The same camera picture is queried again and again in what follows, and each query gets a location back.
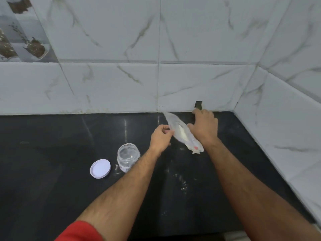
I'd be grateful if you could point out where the person's right hand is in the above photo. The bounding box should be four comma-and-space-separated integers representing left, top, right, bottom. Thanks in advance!
187, 108, 219, 146

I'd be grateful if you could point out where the person's left hand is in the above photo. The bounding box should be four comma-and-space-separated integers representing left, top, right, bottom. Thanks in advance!
149, 124, 175, 155

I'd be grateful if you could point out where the clear plastic bag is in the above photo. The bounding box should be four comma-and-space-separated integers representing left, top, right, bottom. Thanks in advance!
163, 112, 204, 155

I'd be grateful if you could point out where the person's left forearm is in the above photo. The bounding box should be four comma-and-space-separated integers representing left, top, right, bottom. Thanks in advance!
74, 147, 161, 241

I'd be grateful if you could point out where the person's right forearm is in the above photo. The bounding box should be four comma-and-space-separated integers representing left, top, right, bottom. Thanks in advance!
205, 137, 321, 241

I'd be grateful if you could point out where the clear glass jar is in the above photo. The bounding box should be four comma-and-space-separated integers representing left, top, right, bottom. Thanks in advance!
117, 143, 141, 173

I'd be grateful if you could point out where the white jar lid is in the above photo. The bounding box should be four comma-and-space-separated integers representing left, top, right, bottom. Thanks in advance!
90, 159, 111, 179

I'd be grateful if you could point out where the red shirt sleeve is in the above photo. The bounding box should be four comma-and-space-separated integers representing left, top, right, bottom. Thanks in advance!
54, 221, 104, 241

